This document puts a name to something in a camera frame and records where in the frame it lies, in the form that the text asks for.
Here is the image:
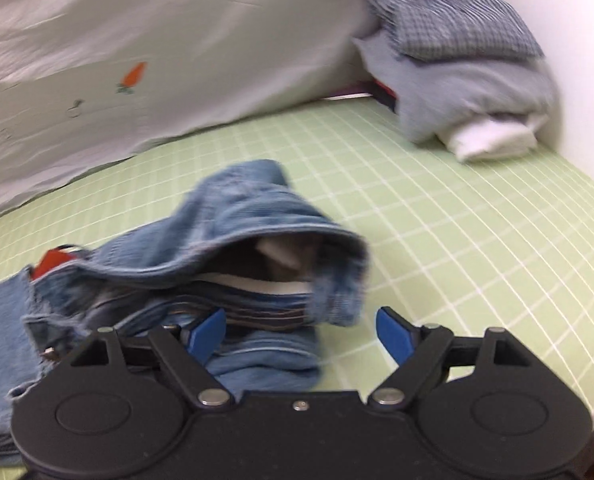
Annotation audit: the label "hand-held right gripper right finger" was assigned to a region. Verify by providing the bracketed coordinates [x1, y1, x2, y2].
[368, 307, 531, 407]

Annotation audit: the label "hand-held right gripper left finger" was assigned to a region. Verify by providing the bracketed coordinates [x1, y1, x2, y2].
[68, 308, 231, 407]

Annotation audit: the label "blue denim jeans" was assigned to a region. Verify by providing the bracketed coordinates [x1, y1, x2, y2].
[0, 159, 370, 468]

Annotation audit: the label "green grid mat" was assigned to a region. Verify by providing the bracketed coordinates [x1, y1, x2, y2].
[0, 96, 594, 480]

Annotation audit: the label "white folded cloth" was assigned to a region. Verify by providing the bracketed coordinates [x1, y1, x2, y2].
[437, 114, 551, 163]

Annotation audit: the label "red and navy item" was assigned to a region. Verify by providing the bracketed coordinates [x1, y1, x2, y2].
[371, 77, 400, 111]

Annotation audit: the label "grey blue folded garment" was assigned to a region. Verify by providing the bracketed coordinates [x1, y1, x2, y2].
[352, 30, 561, 144]

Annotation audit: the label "white carrot print sheet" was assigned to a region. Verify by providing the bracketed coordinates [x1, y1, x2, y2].
[0, 0, 484, 228]

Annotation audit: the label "blue checkered folded shirt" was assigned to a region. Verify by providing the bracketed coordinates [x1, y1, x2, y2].
[359, 0, 545, 64]

